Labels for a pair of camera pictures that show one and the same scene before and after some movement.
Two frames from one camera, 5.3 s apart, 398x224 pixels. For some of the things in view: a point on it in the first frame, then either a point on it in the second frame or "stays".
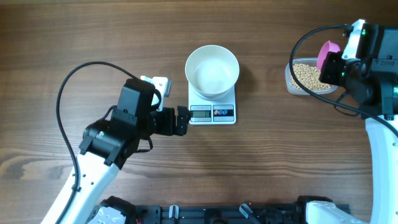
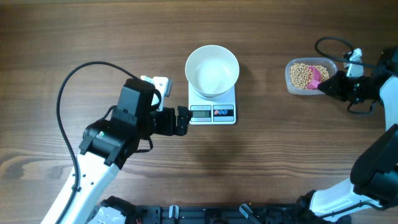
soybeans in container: (309, 76) stays
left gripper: (168, 128) stays
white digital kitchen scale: (210, 111) stays
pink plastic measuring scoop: (328, 46) -> (316, 78)
